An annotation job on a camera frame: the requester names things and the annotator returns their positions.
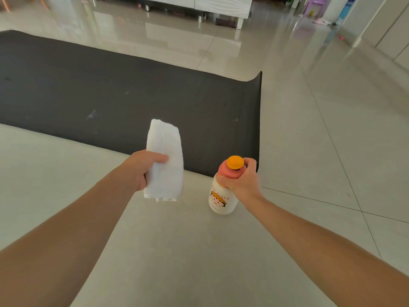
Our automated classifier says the person's left hand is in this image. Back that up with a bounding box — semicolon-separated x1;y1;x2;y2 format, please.
123;149;170;192

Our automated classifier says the person's right hand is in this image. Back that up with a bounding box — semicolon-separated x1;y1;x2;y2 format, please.
216;157;264;208

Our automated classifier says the white towel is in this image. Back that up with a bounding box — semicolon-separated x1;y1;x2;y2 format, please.
143;119;185;202

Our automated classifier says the white plastic bottle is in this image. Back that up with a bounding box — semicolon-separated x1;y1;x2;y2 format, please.
208;155;247;216

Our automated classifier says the black yoga mat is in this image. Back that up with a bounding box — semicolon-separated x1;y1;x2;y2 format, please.
0;29;262;178

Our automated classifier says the person's right forearm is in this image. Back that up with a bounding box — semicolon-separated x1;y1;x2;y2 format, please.
246;196;409;307

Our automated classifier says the person's left forearm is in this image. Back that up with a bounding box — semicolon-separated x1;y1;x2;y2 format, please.
0;166;141;307

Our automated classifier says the black white TV cabinet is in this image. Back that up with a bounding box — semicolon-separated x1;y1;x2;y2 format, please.
95;0;253;30

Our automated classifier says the purple plastic chair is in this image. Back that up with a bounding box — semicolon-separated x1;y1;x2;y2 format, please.
302;0;330;18

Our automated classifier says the blue printed tall box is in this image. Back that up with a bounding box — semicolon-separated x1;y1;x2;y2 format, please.
335;0;357;26

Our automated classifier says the white low cabinet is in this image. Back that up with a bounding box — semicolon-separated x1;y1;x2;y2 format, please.
353;0;409;71

